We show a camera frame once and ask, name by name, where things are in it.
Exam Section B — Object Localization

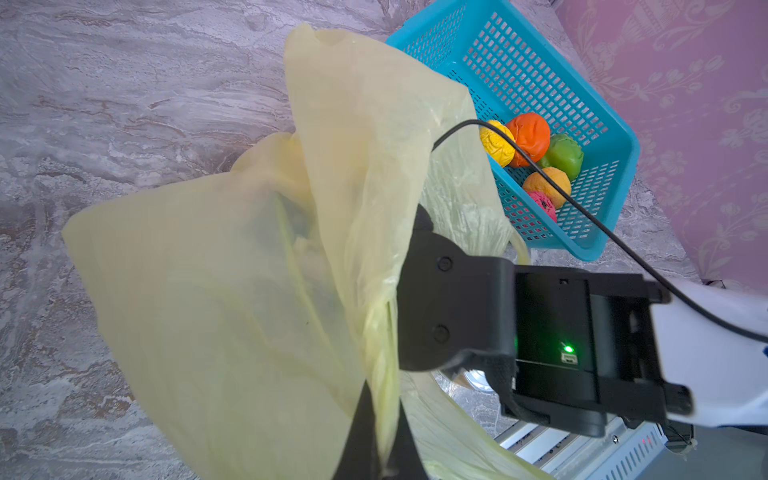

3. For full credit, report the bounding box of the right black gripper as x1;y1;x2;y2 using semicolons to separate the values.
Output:
397;208;693;437

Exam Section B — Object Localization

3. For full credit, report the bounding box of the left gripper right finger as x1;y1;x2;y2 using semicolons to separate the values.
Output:
383;404;429;480

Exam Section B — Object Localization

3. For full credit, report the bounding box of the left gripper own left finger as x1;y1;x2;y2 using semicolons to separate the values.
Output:
333;383;380;480

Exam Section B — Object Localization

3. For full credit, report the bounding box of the pink dragon fruit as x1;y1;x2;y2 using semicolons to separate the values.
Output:
528;191;557;222

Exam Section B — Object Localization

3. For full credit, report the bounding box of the yellow plastic bag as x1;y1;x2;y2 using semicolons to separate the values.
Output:
62;25;542;479

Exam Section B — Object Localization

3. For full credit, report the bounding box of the green fruit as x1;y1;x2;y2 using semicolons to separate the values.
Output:
537;134;584;182

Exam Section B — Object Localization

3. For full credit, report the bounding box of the yellow lemon fruit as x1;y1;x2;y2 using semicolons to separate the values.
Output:
480;127;516;167

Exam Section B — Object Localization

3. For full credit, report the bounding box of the red orange persimmon fruit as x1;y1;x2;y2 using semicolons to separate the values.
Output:
506;112;551;163

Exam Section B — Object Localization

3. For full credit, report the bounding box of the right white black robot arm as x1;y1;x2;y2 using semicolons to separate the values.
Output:
397;209;767;437

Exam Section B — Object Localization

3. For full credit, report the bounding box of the teal plastic basket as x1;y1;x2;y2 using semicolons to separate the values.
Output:
387;1;640;229

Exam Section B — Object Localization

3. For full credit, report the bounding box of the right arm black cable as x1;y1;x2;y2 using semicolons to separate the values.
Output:
431;118;768;346

